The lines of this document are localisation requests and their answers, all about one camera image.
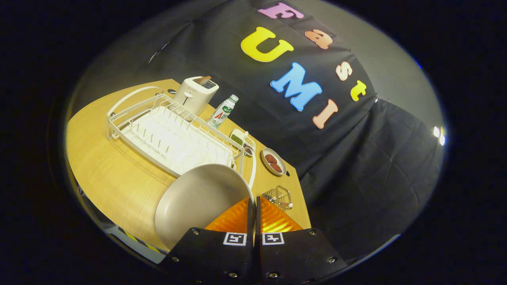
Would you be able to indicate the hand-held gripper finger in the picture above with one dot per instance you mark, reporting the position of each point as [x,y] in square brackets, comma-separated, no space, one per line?
[258,225]
[250,225]

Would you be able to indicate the beige round plate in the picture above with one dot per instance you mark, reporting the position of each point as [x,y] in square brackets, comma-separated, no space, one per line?
[194,202]

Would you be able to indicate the beige plate with meat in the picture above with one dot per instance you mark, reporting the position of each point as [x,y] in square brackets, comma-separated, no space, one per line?
[266,165]

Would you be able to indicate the white divided dish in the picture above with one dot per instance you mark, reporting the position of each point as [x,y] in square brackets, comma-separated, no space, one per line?
[243,145]

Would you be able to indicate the red meat patty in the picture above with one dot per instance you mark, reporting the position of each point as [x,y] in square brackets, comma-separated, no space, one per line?
[276,168]
[271,158]

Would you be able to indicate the pile of dark beans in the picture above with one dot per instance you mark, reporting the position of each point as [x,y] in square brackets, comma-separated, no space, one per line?
[248,151]

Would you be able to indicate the pile of yellow beans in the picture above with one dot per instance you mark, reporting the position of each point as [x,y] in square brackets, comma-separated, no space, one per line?
[249,141]

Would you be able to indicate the pile of green beans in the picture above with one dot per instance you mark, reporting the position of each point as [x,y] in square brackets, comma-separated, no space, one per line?
[237,139]

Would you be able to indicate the white bottle with green label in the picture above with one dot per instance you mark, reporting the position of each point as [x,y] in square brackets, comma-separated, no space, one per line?
[222,113]

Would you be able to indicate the black backdrop cloth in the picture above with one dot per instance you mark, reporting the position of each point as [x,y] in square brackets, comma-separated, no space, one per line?
[376,158]

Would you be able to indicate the white toaster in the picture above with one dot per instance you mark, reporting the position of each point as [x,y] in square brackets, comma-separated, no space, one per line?
[194,97]

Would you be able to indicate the brown bread slice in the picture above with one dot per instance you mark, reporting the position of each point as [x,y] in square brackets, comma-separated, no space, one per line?
[204,80]

